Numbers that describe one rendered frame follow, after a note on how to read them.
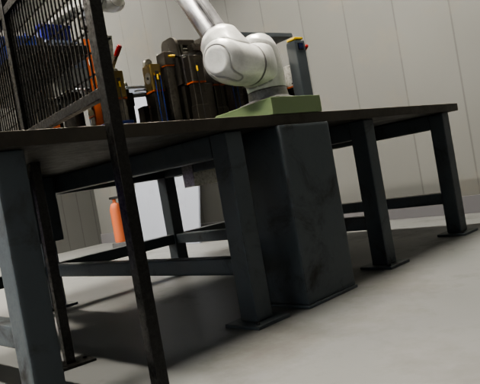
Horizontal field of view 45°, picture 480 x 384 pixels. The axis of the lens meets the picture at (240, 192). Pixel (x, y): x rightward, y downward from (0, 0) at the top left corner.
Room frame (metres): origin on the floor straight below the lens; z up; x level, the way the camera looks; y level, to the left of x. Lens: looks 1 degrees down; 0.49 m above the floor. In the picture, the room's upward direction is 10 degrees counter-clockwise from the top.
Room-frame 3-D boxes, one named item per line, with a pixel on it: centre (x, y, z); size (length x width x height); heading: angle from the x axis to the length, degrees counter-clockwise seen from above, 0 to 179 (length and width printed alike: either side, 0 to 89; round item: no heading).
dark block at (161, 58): (2.64, 0.23, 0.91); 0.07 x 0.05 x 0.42; 37
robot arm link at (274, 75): (2.23, -0.16, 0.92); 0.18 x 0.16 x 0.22; 147
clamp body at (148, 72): (2.61, 0.29, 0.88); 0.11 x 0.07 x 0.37; 37
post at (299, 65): (2.97, -0.41, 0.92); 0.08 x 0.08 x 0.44; 37
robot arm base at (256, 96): (2.25, -0.18, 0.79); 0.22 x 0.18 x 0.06; 146
